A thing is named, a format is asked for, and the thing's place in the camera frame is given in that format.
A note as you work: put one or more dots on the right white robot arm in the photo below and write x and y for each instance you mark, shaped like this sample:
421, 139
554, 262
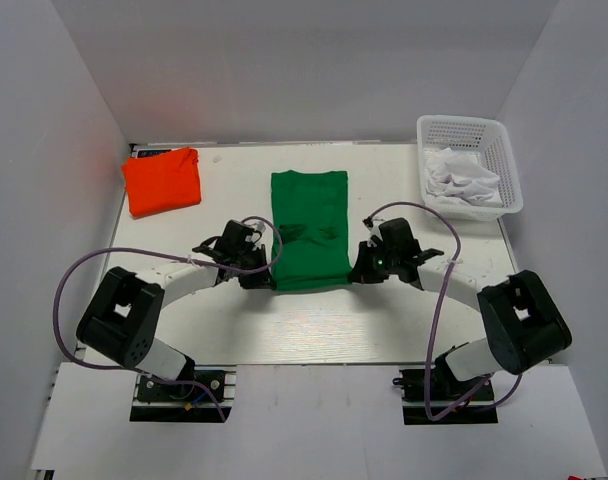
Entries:
522, 324

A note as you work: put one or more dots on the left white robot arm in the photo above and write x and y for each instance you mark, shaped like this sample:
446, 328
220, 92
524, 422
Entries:
121, 319

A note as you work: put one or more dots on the green t-shirt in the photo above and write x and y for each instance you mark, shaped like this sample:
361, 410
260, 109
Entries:
310, 210

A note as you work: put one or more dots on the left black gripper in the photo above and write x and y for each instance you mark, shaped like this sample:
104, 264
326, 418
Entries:
261, 279

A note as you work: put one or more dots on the folded orange t-shirt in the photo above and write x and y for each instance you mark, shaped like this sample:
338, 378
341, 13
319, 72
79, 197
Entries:
163, 182

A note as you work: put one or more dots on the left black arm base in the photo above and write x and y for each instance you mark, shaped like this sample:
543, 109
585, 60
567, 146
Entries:
154, 402

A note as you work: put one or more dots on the white plastic basket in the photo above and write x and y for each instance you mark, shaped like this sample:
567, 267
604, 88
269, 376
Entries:
489, 141

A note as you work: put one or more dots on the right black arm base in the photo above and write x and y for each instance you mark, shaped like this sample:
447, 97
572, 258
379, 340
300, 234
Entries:
474, 409

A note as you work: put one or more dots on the crumpled white t-shirt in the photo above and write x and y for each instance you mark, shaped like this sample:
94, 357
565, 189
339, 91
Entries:
457, 178

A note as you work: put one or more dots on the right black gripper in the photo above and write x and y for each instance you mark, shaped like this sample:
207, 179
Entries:
363, 272

